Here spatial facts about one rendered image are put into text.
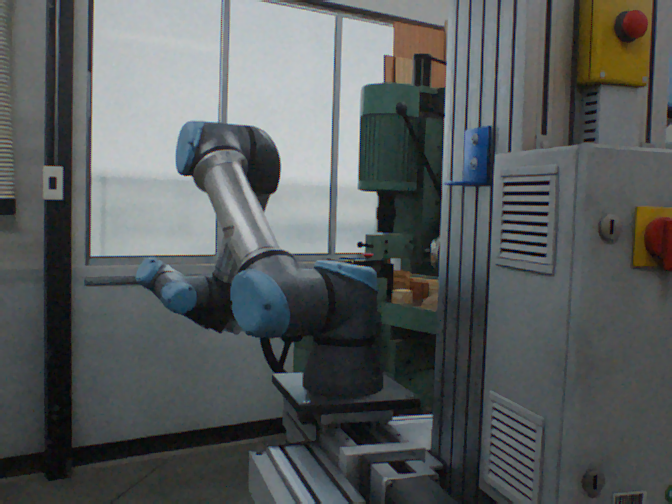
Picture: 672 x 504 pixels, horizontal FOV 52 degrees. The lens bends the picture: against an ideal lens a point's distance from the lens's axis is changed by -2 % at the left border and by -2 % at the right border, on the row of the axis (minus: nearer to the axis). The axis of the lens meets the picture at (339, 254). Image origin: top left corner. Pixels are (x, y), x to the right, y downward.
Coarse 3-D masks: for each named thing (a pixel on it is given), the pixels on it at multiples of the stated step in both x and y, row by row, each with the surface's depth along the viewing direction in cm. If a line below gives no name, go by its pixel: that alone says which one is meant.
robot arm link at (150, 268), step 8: (144, 264) 172; (152, 264) 169; (160, 264) 171; (136, 272) 172; (144, 272) 170; (152, 272) 169; (160, 272) 169; (176, 272) 175; (136, 280) 171; (144, 280) 169; (152, 280) 169; (152, 288) 176
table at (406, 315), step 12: (384, 300) 189; (420, 300) 191; (384, 312) 187; (396, 312) 183; (408, 312) 180; (420, 312) 177; (432, 312) 174; (396, 324) 183; (408, 324) 180; (420, 324) 177; (432, 324) 174
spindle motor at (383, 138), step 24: (360, 96) 205; (384, 96) 198; (408, 96) 199; (360, 120) 205; (384, 120) 198; (360, 144) 205; (384, 144) 199; (408, 144) 201; (360, 168) 205; (384, 168) 199; (408, 168) 201; (408, 192) 204
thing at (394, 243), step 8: (368, 240) 207; (376, 240) 205; (384, 240) 204; (392, 240) 206; (400, 240) 209; (408, 240) 211; (368, 248) 207; (376, 248) 205; (384, 248) 204; (392, 248) 207; (400, 248) 209; (376, 256) 205; (384, 256) 205; (392, 256) 207; (400, 256) 209; (408, 256) 211
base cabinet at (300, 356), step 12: (300, 348) 215; (300, 360) 215; (300, 372) 215; (384, 372) 187; (408, 372) 189; (420, 372) 191; (432, 372) 194; (408, 384) 188; (420, 384) 191; (432, 384) 195; (420, 396) 192; (432, 396) 195
